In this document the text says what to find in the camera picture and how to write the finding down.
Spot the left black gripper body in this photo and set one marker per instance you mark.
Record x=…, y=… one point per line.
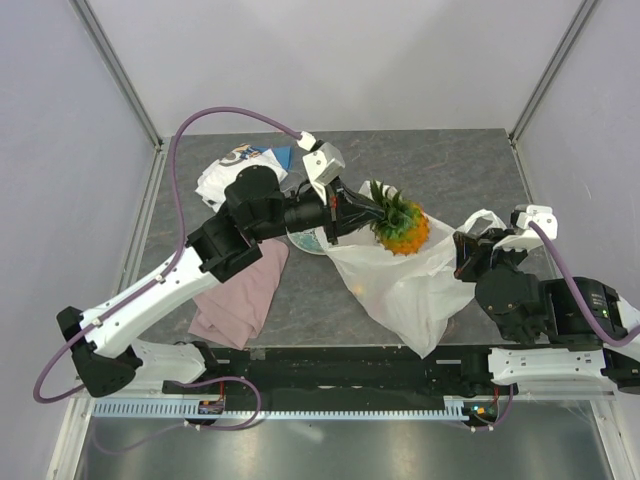
x=335, y=214

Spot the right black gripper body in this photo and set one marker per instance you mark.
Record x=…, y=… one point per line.
x=486, y=254

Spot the orange pineapple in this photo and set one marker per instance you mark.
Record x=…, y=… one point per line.
x=404, y=227

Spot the white plastic bag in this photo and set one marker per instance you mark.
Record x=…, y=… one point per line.
x=412, y=296

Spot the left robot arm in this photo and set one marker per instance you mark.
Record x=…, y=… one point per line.
x=107, y=352

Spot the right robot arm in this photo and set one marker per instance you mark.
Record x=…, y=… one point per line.
x=558, y=330

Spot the patterned fruit plate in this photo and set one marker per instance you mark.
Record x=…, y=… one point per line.
x=306, y=241

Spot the white printed t-shirt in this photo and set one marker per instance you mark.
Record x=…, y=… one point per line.
x=222, y=172

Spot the pink cloth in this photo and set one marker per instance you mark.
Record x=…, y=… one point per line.
x=235, y=312

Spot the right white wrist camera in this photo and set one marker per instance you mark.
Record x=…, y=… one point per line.
x=531, y=224

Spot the black base frame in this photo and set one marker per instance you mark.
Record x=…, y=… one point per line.
x=447, y=371

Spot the right aluminium corner post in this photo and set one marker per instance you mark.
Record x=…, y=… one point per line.
x=563, y=49

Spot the aluminium corner post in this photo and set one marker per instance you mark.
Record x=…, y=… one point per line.
x=108, y=54
x=563, y=49

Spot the left aluminium corner post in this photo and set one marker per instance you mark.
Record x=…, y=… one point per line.
x=108, y=54

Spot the white slotted cable duct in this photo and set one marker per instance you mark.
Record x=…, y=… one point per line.
x=453, y=410

